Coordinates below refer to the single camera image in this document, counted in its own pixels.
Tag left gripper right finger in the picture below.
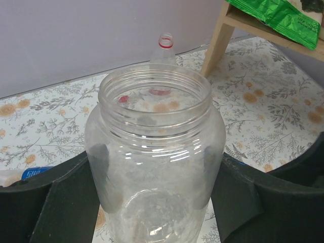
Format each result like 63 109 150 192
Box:
211 135 323 242

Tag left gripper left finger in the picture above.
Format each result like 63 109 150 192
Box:
1 152 99 243

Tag clear jar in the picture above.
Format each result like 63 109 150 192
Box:
85 64 226 242

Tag red bottle cap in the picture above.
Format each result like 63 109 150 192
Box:
118 95 129 103

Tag red label water bottle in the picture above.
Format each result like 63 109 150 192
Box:
149 33 176 96

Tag blue label water bottle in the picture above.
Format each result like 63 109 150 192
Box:
0 167 52 187

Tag green chip bag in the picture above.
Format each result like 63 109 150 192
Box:
228 0 323 50

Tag wooden shelf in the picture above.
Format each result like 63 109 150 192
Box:
200 1 323 77

